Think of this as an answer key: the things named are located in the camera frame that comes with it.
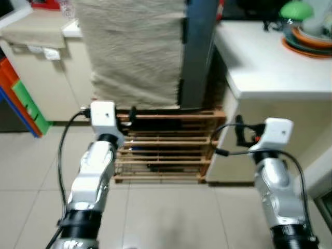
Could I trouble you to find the dark grey fridge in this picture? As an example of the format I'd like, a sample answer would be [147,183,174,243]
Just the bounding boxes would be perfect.
[178,0,219,110]

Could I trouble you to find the wooden slatted rack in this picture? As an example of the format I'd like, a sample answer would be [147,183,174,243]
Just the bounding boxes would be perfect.
[113,108,228,184]

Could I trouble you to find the white counter table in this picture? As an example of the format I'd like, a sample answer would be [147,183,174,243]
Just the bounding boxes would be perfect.
[213,20,332,185]

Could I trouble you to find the large beige draped cloth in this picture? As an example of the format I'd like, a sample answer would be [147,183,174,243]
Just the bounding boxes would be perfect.
[72,0,187,110]

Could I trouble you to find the beige kitchen cabinet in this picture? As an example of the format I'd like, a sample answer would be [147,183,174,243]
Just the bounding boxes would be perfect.
[0,21,95,123]

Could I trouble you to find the orange plate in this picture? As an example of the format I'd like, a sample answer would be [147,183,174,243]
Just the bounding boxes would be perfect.
[282,37,332,59]

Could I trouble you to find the green plastic panel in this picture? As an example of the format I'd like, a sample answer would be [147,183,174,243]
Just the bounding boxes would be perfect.
[11,80,52,135]

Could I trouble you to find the dark teal plate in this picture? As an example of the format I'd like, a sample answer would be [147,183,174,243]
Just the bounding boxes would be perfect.
[284,31,332,54]

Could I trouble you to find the green glass door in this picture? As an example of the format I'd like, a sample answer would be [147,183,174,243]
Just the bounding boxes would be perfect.
[314,191,332,232]

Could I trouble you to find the orange bowl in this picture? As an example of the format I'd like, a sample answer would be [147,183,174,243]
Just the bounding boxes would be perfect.
[290,27,332,50]

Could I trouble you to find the red container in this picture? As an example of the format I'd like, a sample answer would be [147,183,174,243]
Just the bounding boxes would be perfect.
[217,0,225,22]

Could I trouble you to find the orange plastic panel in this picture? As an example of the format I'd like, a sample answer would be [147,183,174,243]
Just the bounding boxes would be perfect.
[0,57,40,137]

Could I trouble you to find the green bowl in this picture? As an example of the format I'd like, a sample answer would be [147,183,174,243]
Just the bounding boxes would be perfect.
[279,1,315,22]

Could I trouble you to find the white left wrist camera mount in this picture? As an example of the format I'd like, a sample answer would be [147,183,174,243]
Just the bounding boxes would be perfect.
[90,101,126,148]

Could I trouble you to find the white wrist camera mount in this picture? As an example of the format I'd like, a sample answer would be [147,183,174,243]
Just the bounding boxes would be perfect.
[90,101,126,148]
[249,118,294,155]

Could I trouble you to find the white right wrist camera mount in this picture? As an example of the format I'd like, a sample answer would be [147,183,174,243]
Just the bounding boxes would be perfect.
[249,118,294,155]

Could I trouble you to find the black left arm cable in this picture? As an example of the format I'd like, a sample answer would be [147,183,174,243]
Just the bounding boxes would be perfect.
[56,107,93,218]

